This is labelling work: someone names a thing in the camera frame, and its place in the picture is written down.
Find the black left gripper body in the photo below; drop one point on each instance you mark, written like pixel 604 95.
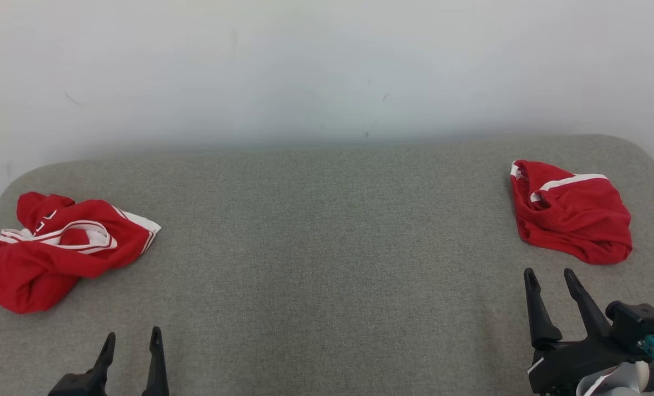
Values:
pixel 76 386

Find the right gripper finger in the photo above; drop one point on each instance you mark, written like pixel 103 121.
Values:
pixel 540 319
pixel 588 311

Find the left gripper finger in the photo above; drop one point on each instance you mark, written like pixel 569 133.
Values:
pixel 104 357
pixel 157 368

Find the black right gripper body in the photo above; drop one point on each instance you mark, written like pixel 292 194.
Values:
pixel 569 363

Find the red Bulls basketball shorts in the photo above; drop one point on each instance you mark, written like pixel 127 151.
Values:
pixel 574 220

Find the red Bulls basketball jersey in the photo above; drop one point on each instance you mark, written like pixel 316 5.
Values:
pixel 40 269

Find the grey fabric sofa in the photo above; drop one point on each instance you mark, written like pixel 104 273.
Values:
pixel 326 247

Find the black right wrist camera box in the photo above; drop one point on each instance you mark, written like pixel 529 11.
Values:
pixel 637 322

